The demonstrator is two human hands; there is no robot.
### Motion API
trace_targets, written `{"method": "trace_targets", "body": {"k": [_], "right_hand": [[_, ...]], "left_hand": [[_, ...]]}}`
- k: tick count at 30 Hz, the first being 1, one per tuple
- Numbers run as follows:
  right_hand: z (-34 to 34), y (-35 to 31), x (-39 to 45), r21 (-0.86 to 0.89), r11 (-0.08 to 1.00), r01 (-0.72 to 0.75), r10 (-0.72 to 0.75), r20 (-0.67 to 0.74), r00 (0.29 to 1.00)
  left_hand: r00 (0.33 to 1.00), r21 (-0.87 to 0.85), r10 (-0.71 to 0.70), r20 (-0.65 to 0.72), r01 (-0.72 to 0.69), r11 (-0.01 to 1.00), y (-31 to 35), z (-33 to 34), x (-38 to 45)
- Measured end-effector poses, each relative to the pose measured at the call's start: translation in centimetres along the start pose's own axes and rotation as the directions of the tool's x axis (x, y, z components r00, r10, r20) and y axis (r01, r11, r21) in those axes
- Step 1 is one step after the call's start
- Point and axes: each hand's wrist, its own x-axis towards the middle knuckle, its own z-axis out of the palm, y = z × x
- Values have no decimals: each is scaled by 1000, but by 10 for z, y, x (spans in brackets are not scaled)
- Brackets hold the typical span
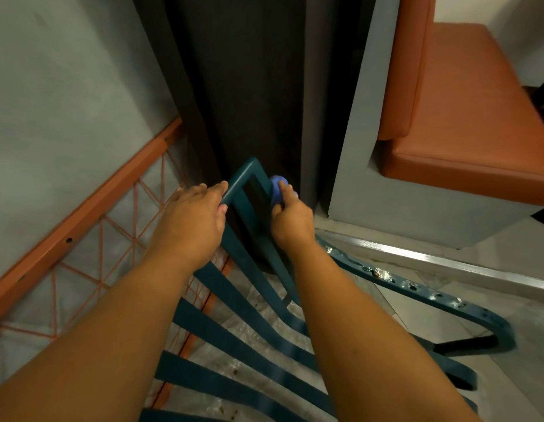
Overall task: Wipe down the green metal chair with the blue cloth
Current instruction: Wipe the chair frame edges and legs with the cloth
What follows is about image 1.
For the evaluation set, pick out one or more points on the person's right forearm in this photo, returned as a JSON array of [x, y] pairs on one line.
[[373, 356]]

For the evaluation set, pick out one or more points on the orange cushioned booth bench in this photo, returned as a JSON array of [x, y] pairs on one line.
[[452, 105]]

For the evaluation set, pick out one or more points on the person's right hand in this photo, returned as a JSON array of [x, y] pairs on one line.
[[294, 228]]

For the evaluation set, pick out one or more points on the blue cleaning cloth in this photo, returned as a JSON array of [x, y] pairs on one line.
[[275, 188]]

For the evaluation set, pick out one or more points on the dark green metal slatted chair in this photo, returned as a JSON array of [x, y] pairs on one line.
[[452, 305]]

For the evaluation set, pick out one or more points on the black partition panel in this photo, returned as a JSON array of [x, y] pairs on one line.
[[245, 83]]

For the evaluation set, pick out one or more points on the person's left hand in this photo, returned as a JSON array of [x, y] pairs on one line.
[[193, 228]]

